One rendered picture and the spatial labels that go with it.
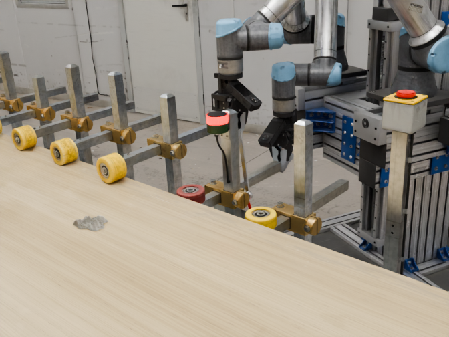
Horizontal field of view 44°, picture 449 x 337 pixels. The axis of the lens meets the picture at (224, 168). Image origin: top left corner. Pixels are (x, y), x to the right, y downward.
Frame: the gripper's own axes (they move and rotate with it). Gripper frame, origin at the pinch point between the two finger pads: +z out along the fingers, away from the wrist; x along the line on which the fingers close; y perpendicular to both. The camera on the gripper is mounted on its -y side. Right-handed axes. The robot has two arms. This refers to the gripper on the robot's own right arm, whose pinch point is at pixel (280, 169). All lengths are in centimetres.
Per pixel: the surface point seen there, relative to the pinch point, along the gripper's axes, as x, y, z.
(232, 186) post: -5.6, -31.0, -6.1
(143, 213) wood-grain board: 0, -59, -7
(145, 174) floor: 196, 99, 83
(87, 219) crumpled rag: 7, -72, -9
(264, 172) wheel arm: -1.5, -10.7, -2.7
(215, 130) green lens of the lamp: -5.6, -36.6, -24.9
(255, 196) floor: 106, 116, 83
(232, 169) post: -5.8, -30.5, -11.4
